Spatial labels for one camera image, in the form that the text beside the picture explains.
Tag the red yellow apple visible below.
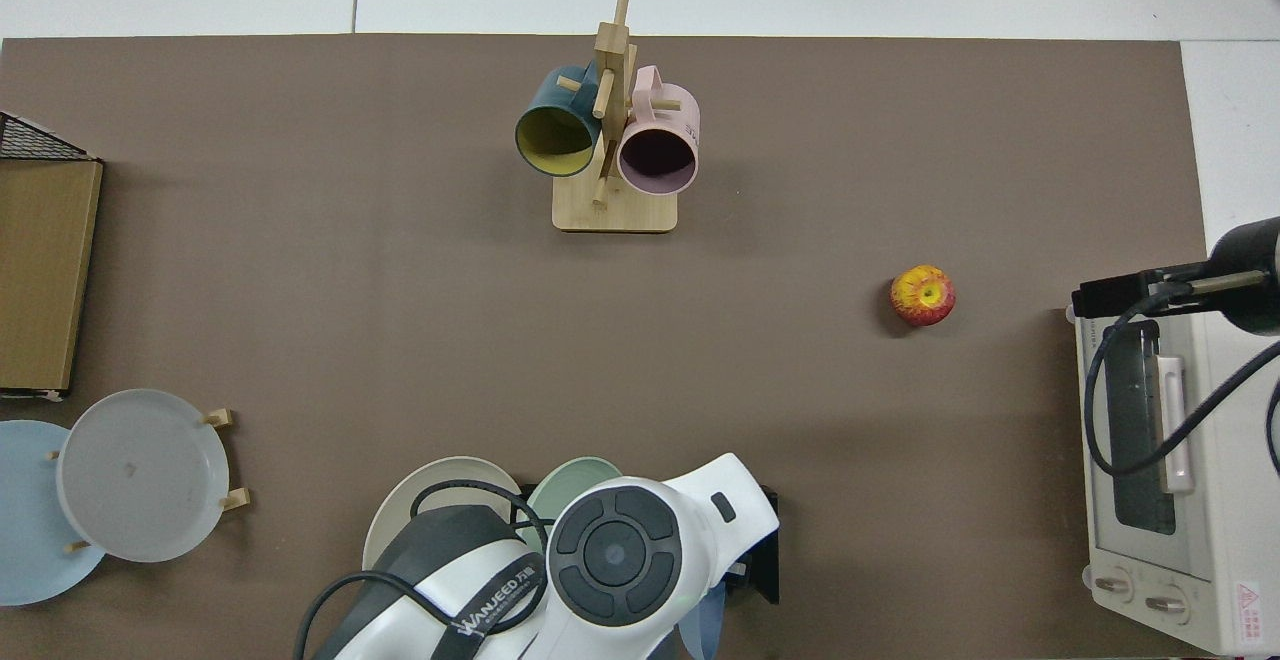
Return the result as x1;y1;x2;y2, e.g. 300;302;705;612
890;265;956;328

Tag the green plate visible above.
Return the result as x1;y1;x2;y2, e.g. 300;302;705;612
525;457;623;526

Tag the black dish rack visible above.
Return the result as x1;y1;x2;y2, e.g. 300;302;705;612
510;483;781;606

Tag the beige plate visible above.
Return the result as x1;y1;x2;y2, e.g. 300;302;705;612
362;456;526;573

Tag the wooden plate rack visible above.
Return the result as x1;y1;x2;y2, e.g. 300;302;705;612
48;408;251;553

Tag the grey plate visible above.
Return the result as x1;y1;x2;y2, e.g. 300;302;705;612
56;388;231;564

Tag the light blue plate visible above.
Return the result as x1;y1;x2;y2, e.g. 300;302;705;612
0;420;106;607

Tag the wooden cup stand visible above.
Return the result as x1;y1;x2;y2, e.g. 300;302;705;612
552;0;681;234

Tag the pink cup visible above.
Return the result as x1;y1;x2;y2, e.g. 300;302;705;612
617;65;701;196

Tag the teal cup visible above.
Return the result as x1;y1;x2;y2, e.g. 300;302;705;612
515;63;601;178

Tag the brown table cloth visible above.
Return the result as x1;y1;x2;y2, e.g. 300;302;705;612
0;35;1211;660

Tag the pale toaster oven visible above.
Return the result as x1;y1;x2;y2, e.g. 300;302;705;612
1065;305;1280;656

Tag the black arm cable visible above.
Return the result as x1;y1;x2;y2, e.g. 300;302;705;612
1072;273;1280;481
295;480;551;660

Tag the wire basket with wooden floor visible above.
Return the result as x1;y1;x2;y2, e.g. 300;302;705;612
0;112;104;401

